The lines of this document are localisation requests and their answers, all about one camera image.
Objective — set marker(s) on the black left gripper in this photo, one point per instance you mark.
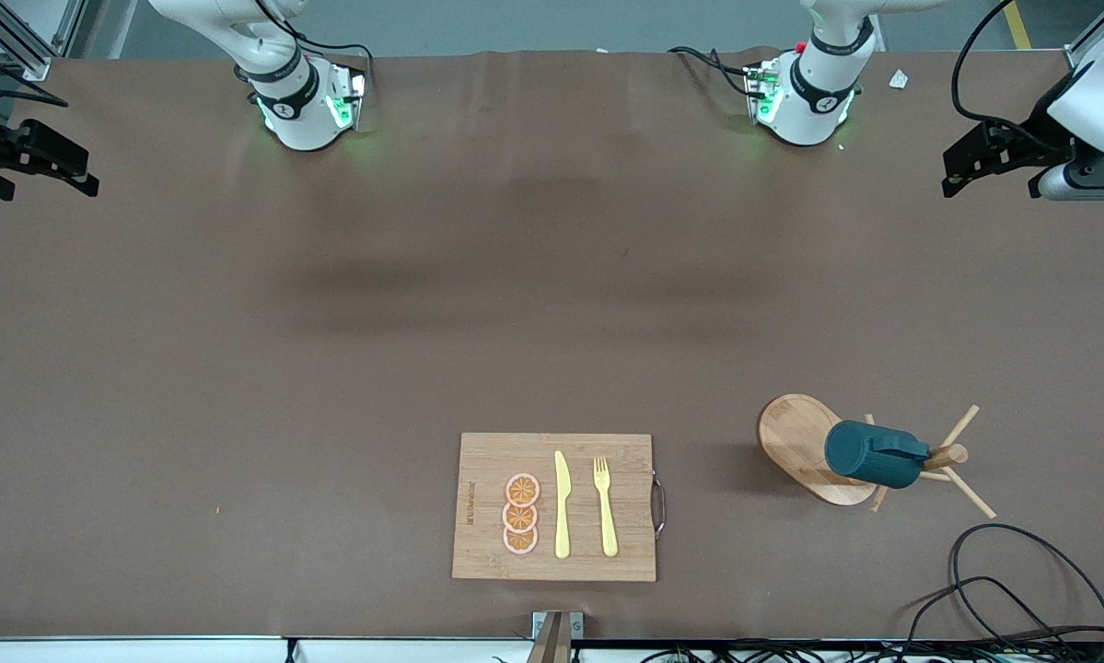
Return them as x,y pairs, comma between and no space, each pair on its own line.
1033,138

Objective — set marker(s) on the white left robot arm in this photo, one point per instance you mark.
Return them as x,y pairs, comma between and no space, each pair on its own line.
814,101

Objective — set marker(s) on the white paper scrap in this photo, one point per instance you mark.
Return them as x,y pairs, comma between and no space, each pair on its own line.
899,79

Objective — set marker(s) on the wooden mug tree rack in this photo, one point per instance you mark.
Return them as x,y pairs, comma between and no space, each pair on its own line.
796,442

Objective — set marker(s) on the yellow plastic fork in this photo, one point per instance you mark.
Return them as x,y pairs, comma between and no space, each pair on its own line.
607,525

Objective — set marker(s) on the yellow plastic knife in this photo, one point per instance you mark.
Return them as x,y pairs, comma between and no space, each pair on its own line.
562,516

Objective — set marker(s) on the bamboo cutting board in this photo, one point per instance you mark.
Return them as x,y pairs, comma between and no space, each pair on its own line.
478,543

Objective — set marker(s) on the toy orange slice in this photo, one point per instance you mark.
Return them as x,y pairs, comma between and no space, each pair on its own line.
519,517
520,541
522,490

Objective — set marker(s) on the aluminium frame profile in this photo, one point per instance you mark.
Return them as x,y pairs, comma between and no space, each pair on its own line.
1090,32
17,46

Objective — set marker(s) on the metal table bracket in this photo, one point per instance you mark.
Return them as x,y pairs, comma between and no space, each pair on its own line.
556,631

